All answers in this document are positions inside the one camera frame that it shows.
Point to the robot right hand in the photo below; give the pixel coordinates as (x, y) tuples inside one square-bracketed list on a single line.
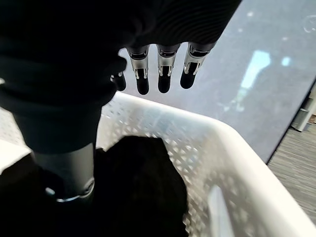
[(61, 49)]

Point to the black laundry garment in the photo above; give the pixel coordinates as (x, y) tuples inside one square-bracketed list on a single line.
[(138, 187)]

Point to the white perforated laundry basket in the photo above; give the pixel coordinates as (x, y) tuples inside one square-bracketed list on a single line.
[(222, 172)]

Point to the white cabinet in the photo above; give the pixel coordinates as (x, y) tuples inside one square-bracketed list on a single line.
[(304, 113)]

